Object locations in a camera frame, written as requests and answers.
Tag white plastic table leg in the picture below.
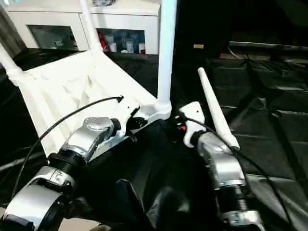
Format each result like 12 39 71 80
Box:
197 67 241 151
154 0 178 120
0 42 24 86
79 0 104 54

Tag white plastic table top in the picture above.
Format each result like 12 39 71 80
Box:
9 48 173 160

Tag red bottle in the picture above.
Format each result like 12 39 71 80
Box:
98 32 109 52

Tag black work mat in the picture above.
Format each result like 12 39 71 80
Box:
0 47 308 231

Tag white cabinet with glass doors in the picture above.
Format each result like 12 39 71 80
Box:
2 0 161 55

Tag grey window curtain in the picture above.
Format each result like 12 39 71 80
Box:
0 7 26 58

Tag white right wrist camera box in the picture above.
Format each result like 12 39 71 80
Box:
180 101 206 147

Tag grey horizontal rail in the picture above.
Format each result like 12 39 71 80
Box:
229 41 308 51

